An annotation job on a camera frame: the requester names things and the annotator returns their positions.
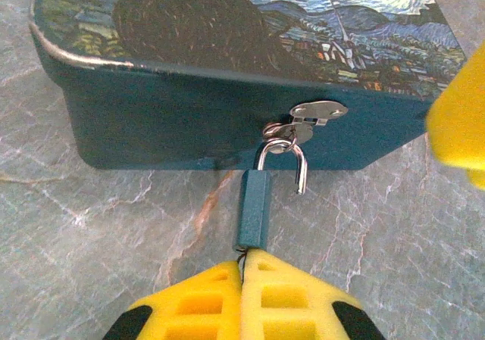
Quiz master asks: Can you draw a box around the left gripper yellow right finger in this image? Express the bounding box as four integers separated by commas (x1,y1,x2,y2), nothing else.
241,248,386,340

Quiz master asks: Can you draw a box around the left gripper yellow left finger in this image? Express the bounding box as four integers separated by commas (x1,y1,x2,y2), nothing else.
102,260,244,340

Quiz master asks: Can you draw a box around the small blue padlock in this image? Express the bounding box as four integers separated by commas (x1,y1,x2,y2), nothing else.
233,139,308,251

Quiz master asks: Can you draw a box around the starry night painted tin box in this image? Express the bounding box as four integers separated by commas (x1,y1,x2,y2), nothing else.
29,0,467,171

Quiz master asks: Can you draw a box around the silver metal hasp latch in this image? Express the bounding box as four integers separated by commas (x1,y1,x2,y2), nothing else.
264,100,349,155

